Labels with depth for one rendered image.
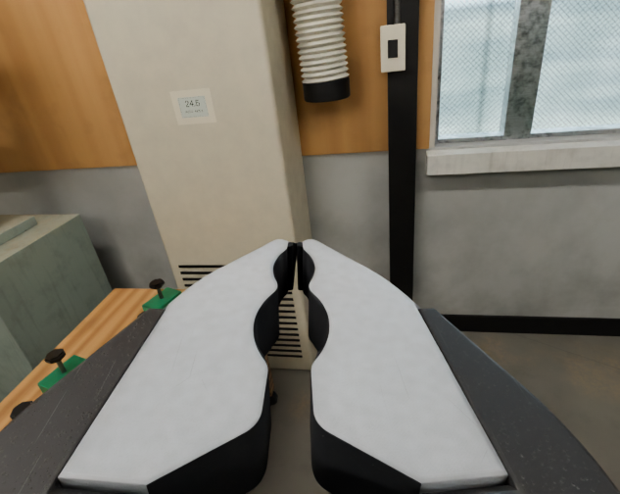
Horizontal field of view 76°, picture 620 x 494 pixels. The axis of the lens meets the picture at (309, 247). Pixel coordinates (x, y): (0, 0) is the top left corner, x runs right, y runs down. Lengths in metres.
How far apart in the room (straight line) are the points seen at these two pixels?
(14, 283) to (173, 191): 0.67
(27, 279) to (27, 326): 0.17
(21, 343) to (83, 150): 0.81
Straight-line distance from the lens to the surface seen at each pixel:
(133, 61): 1.40
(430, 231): 1.68
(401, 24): 1.38
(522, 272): 1.86
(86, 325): 1.50
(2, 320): 1.76
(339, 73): 1.33
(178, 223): 1.52
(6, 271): 1.75
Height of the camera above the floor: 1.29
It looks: 29 degrees down
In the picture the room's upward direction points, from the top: 7 degrees counter-clockwise
